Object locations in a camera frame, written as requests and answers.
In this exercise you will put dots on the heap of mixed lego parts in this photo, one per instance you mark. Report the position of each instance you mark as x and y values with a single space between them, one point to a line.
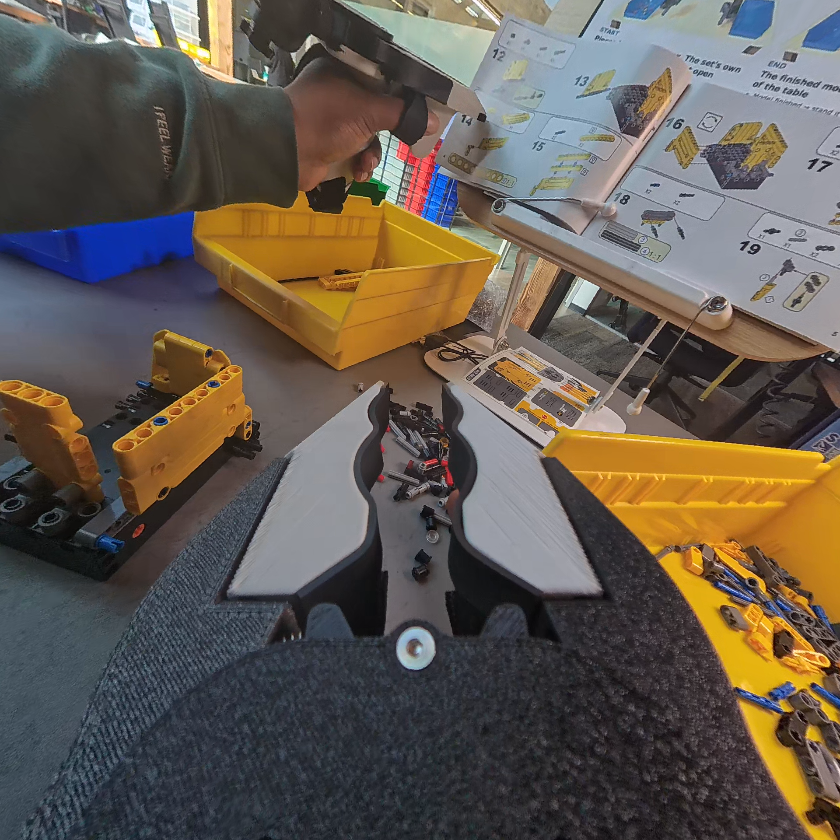
768 610

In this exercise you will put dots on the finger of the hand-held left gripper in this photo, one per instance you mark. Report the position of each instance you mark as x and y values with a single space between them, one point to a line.
467 103

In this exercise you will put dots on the yellow grey lego build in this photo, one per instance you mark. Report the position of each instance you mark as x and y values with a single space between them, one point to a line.
177 446

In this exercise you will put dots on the person's left hand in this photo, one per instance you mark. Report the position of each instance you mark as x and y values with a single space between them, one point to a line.
328 124

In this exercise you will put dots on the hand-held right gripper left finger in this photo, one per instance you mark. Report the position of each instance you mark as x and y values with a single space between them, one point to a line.
308 518

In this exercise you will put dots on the printed instruction sheet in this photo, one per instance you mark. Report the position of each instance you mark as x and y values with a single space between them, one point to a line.
722 33

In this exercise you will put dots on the loose lego gear parts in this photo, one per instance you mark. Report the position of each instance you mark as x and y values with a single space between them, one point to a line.
341 281

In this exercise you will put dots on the green storage bin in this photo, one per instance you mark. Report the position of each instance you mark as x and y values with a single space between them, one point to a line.
371 190

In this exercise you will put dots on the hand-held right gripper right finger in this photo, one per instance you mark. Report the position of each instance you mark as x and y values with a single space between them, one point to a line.
518 518

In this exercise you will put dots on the blue storage bin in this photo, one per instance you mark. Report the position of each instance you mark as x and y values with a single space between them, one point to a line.
98 253

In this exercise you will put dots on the rack of red blue bins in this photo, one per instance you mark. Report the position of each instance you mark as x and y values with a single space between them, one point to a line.
426 184

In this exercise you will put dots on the open instruction manual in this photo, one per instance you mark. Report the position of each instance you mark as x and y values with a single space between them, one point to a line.
656 131

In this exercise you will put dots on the lego instruction booklet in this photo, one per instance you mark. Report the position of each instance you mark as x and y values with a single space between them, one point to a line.
531 390

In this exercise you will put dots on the person's left forearm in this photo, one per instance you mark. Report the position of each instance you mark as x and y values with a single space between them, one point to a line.
131 144

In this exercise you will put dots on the bubble wrap sheet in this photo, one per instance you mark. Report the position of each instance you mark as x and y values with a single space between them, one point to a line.
485 305

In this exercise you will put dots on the thin black lego axle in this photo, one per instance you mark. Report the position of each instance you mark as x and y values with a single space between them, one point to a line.
302 279

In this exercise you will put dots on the pile of lego pins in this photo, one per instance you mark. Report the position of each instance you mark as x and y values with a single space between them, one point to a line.
420 459

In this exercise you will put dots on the yellow storage bin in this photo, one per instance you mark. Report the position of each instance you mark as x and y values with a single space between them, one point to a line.
407 308
689 472

